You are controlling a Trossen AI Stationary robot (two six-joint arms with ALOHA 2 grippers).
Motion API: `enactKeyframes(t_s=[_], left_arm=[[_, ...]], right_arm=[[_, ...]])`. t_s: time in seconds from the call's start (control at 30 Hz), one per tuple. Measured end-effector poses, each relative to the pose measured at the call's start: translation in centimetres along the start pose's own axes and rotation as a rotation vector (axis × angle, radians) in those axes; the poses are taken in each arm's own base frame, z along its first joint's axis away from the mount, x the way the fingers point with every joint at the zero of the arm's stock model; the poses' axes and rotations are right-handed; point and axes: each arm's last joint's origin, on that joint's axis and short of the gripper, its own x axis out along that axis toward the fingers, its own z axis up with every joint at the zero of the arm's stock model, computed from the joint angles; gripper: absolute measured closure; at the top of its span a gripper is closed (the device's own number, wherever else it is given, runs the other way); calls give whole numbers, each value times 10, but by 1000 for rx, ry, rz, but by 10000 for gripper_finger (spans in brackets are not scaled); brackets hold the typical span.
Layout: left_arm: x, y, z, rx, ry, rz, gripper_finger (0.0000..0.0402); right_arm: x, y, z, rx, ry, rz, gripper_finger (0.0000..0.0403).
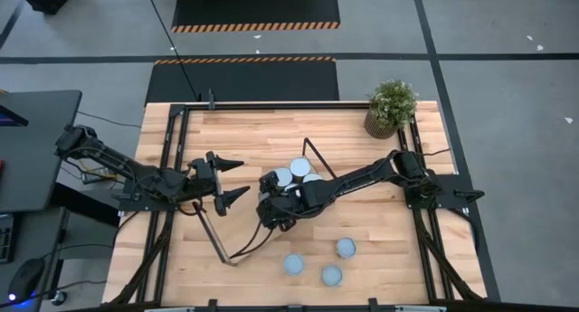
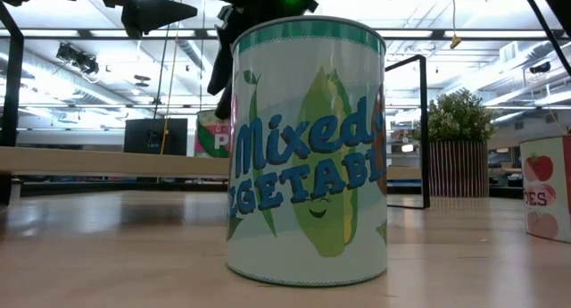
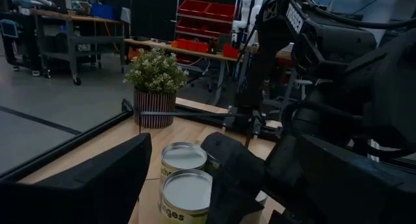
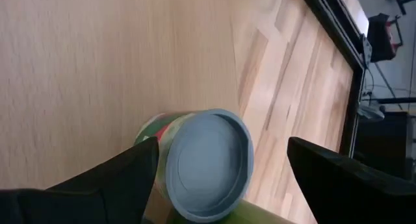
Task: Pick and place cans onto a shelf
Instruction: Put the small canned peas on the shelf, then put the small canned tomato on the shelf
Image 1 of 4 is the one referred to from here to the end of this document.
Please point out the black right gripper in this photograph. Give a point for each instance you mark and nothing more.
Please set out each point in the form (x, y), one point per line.
(289, 208)

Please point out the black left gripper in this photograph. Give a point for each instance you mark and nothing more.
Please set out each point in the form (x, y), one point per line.
(205, 178)

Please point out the tall peas can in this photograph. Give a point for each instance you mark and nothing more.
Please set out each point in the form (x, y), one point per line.
(300, 167)

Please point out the green tin can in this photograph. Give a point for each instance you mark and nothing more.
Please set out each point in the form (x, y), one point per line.
(312, 178)

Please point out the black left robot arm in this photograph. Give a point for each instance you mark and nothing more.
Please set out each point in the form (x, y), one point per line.
(135, 176)

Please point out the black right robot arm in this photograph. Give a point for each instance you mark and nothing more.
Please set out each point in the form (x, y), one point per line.
(362, 176)

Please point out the mixed vegetables can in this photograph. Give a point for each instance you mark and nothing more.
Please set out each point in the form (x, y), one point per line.
(294, 263)

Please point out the tomatoes can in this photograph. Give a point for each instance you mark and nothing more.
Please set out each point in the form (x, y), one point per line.
(346, 248)

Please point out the black mat with hazard stripe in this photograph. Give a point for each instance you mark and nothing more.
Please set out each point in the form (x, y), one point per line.
(255, 6)
(244, 81)

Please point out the potted plant in wicker pot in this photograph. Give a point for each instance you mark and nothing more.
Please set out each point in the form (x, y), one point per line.
(391, 104)

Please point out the dark grey desk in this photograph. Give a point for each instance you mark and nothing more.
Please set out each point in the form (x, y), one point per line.
(40, 167)

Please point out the black computer mouse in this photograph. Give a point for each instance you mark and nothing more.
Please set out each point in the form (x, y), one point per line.
(27, 278)

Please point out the blue screen device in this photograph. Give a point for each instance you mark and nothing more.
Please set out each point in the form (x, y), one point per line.
(11, 117)

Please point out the black keyboard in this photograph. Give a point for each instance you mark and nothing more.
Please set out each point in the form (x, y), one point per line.
(6, 239)

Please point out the black metal table frame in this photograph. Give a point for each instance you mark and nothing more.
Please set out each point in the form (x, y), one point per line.
(271, 106)

